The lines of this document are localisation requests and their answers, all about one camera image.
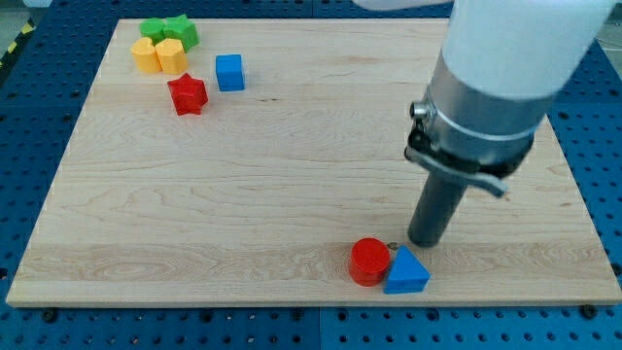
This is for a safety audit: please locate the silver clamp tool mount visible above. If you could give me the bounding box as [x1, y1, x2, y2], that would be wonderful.
[404, 56, 552, 197]

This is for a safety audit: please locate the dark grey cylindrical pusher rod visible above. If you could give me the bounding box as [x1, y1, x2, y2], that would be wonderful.
[407, 173, 467, 248]

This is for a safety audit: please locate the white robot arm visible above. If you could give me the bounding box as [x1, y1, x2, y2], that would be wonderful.
[404, 0, 616, 247]

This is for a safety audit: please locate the red star block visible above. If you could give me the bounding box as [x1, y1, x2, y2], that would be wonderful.
[167, 73, 209, 116]

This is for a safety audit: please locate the green star block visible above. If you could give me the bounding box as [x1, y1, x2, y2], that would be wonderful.
[163, 15, 199, 53]

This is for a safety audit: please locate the blue triangle block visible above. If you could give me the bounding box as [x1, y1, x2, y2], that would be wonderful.
[384, 246, 431, 295]

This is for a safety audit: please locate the red cylinder block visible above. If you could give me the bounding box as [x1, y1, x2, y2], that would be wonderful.
[349, 237, 390, 287]

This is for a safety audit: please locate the wooden board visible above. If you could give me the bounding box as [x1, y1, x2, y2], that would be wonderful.
[7, 19, 621, 308]

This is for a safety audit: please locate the blue cube block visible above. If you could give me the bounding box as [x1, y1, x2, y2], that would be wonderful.
[215, 53, 245, 91]

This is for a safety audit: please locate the yellow hexagon block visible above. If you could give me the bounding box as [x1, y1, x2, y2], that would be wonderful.
[155, 38, 189, 75]

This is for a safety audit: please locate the yellow heart block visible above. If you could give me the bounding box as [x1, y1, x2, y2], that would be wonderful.
[130, 37, 161, 74]

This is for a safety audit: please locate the green round block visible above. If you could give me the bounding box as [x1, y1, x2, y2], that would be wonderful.
[139, 17, 166, 45]

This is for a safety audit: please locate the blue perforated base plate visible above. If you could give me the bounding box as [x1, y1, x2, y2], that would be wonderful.
[1, 1, 621, 349]

